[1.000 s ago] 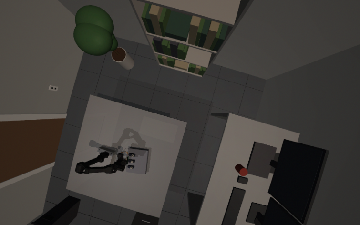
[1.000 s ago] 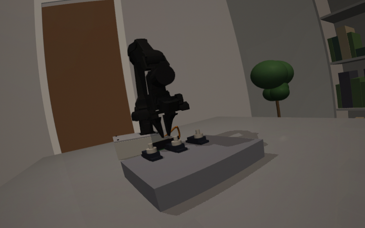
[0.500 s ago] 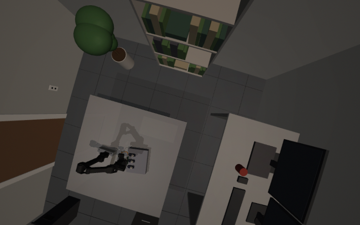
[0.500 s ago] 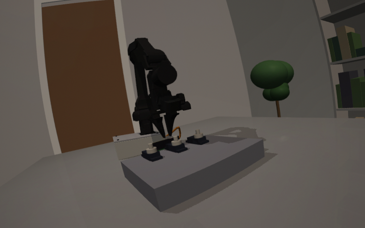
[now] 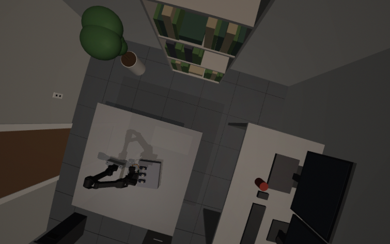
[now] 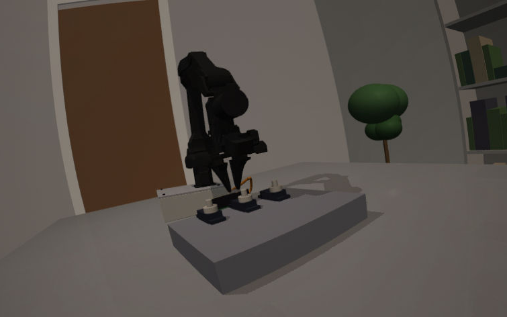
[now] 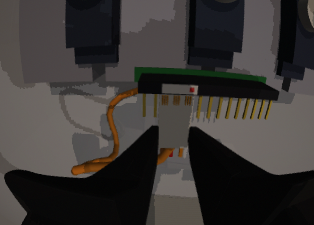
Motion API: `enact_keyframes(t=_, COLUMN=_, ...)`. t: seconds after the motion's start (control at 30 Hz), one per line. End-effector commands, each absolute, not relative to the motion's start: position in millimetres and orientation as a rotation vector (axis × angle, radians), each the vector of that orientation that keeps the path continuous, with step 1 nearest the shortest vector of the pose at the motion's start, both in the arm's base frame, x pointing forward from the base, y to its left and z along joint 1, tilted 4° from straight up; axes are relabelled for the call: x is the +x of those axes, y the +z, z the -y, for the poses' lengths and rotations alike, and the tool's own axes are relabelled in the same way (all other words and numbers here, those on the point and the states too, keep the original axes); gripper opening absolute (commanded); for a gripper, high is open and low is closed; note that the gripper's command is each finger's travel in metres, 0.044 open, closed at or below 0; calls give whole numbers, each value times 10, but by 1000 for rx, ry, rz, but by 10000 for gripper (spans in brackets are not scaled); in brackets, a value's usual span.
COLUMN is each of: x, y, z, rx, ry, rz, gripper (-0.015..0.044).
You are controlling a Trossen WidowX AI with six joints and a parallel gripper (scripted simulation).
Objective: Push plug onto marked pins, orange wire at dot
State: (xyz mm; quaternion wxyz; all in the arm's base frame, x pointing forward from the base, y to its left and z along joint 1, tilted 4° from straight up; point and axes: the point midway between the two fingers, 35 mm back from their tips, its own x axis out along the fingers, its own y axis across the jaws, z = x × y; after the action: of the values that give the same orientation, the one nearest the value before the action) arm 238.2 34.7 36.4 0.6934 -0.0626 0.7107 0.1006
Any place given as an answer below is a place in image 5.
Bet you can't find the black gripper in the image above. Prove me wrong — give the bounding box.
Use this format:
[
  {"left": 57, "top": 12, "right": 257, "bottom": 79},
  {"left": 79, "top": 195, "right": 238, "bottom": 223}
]
[{"left": 126, "top": 166, "right": 136, "bottom": 178}]

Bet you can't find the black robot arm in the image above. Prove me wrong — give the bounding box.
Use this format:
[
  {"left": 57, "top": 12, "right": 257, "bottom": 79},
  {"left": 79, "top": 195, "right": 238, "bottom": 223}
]
[{"left": 83, "top": 164, "right": 139, "bottom": 189}]

